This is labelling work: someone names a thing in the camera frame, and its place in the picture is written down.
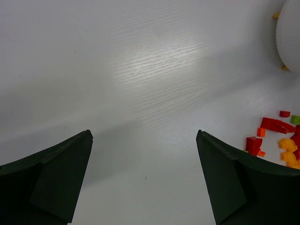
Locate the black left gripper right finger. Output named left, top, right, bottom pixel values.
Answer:
left=196, top=130, right=300, bottom=225

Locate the light green small lego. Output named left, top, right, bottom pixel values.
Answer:
left=291, top=115, right=300, bottom=124

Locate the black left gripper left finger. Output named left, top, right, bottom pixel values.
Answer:
left=0, top=130, right=93, bottom=225

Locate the white divided round container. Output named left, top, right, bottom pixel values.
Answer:
left=272, top=0, right=300, bottom=74

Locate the small red lego brick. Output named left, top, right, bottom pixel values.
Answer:
left=279, top=111, right=291, bottom=118

